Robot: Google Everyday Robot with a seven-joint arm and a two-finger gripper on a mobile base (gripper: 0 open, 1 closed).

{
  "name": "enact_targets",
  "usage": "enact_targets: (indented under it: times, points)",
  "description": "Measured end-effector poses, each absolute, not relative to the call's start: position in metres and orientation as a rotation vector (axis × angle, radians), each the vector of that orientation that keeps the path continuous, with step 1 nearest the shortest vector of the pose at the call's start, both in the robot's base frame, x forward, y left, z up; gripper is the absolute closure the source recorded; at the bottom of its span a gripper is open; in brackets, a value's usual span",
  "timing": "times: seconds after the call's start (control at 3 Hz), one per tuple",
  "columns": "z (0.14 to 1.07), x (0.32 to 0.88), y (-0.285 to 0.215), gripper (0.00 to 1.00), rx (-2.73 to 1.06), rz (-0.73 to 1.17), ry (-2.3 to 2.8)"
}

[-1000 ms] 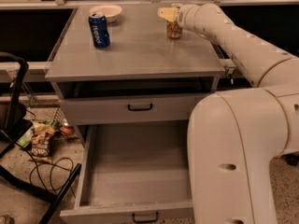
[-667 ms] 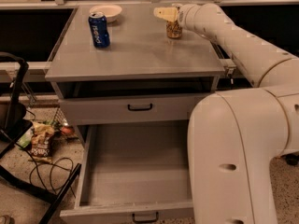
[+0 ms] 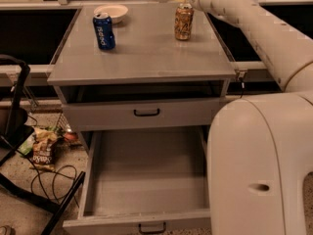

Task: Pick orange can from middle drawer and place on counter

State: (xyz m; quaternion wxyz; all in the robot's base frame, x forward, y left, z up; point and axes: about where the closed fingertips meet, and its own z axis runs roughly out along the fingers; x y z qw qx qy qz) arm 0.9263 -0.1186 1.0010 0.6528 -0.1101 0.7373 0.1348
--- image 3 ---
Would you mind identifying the blue pepsi can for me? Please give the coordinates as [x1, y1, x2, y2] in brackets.
[93, 13, 115, 50]

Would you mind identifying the black power cable right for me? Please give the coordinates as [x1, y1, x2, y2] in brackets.
[238, 76, 246, 99]

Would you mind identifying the white bowl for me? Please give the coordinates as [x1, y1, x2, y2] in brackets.
[94, 4, 128, 24]

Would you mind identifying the red object on floor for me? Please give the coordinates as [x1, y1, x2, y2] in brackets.
[64, 129, 78, 143]

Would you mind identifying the grey open middle drawer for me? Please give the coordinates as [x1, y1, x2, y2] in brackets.
[63, 127, 210, 235]

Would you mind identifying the grey closed top drawer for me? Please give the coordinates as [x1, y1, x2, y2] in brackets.
[63, 98, 226, 131]

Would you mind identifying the black metal stand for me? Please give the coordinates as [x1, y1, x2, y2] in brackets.
[0, 54, 85, 235]

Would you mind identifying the orange soda can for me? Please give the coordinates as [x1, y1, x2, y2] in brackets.
[174, 3, 194, 40]

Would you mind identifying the green bag on floor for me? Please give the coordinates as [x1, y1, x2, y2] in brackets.
[19, 134, 35, 156]

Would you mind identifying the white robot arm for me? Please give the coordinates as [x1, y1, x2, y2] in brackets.
[174, 0, 313, 235]

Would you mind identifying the chip bag on floor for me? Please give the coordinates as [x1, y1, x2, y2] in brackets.
[32, 128, 58, 171]

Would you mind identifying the black cable on floor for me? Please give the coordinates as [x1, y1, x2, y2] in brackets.
[25, 154, 80, 209]

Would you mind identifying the grey drawer cabinet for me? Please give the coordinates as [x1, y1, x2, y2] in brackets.
[48, 3, 235, 147]

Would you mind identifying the black middle drawer handle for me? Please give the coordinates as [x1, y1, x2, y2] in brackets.
[138, 222, 167, 235]

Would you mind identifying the black top drawer handle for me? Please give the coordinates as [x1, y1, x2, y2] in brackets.
[133, 109, 160, 118]

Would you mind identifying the black drawer handle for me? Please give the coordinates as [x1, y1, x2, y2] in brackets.
[133, 109, 160, 118]
[138, 222, 167, 235]

